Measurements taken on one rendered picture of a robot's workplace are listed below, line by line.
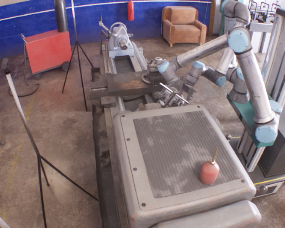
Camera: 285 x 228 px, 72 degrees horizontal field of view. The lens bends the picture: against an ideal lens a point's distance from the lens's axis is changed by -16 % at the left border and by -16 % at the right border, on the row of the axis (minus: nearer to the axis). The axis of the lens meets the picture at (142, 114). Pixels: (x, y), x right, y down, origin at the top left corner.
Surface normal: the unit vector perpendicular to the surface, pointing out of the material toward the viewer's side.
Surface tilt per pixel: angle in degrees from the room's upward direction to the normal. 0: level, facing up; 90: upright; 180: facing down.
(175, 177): 0
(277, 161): 90
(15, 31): 90
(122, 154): 45
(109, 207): 0
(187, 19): 99
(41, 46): 90
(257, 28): 90
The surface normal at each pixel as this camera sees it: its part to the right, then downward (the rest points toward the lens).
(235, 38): -0.58, 0.42
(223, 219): 0.00, -0.79
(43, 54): 0.52, 0.53
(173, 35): 0.20, 0.61
